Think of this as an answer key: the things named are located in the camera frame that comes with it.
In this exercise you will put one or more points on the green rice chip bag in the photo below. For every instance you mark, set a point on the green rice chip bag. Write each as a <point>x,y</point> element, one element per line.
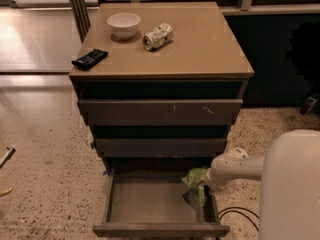
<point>194,179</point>

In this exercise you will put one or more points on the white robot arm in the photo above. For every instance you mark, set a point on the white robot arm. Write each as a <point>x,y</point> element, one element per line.
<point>289,173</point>

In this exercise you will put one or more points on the upper drawer front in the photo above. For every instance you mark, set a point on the upper drawer front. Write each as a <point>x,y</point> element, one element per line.
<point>203,112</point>

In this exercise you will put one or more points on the brown drawer cabinet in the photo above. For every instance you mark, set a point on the brown drawer cabinet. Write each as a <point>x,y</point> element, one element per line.
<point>202,61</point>

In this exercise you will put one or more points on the middle drawer front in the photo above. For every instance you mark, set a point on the middle drawer front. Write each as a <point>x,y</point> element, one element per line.
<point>160,148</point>

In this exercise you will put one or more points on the open bottom drawer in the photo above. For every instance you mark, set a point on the open bottom drawer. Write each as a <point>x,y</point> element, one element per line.
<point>155,203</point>

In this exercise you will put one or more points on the crushed silver green can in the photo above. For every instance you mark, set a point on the crushed silver green can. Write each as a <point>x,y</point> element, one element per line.
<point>158,37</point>

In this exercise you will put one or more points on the black snack bar packet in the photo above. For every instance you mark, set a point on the black snack bar packet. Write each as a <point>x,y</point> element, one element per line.
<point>89,60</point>

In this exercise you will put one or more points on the white ceramic bowl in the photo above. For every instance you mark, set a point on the white ceramic bowl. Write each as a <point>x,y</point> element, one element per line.
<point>124,25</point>

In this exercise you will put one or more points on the metal object at left edge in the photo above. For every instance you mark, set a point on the metal object at left edge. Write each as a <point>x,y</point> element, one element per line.
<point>7,156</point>

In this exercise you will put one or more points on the yellow object at left edge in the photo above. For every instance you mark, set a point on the yellow object at left edge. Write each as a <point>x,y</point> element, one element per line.
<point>6,192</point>

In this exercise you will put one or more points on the dark object by wall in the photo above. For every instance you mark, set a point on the dark object by wall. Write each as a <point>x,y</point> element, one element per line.
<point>310,105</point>

